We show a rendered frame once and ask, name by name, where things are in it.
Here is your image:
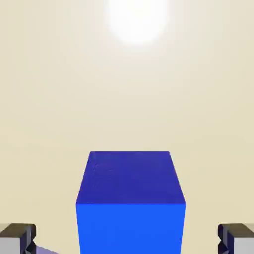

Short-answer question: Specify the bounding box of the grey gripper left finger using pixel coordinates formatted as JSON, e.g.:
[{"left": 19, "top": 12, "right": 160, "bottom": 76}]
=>
[{"left": 0, "top": 223, "right": 37, "bottom": 254}]

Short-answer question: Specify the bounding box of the small blue cube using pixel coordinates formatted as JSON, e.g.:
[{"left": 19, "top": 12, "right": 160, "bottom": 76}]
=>
[{"left": 75, "top": 151, "right": 187, "bottom": 254}]

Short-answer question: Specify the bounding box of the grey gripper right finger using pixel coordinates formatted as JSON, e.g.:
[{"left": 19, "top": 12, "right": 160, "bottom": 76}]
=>
[{"left": 217, "top": 223, "right": 254, "bottom": 254}]

